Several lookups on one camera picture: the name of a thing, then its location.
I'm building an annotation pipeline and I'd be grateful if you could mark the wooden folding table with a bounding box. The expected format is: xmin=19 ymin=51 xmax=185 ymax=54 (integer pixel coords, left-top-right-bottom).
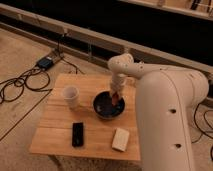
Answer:
xmin=29 ymin=74 xmax=140 ymax=161

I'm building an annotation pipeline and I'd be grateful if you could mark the white rectangular block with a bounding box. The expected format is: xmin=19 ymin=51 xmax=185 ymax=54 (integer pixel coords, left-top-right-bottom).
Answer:
xmin=112 ymin=128 xmax=130 ymax=152

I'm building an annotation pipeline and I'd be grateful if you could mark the black power adapter box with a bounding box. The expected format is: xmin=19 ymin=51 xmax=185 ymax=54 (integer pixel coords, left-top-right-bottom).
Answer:
xmin=36 ymin=57 xmax=54 ymax=70

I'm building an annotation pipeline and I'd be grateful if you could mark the red pepper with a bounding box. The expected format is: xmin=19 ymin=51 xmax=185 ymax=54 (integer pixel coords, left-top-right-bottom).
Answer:
xmin=112 ymin=93 xmax=119 ymax=106

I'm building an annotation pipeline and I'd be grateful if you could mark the black cable right floor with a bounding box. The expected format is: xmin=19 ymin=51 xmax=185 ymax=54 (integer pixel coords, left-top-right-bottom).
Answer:
xmin=192 ymin=102 xmax=213 ymax=161

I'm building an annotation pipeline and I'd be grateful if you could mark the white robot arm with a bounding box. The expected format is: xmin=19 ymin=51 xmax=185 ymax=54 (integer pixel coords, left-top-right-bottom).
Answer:
xmin=108 ymin=53 xmax=209 ymax=171

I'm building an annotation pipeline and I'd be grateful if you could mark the white plastic cup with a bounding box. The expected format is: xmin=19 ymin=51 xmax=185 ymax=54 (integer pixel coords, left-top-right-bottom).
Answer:
xmin=62 ymin=86 xmax=79 ymax=109

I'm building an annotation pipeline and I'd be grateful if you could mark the dark ceramic bowl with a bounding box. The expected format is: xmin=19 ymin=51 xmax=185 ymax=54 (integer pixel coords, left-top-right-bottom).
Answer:
xmin=93 ymin=91 xmax=125 ymax=119

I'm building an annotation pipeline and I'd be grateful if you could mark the black rectangular device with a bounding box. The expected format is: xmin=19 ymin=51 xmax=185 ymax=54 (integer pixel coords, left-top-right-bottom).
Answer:
xmin=72 ymin=122 xmax=84 ymax=147

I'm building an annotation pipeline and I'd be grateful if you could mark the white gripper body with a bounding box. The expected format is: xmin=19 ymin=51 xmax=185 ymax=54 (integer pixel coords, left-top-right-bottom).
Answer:
xmin=110 ymin=74 xmax=126 ymax=98

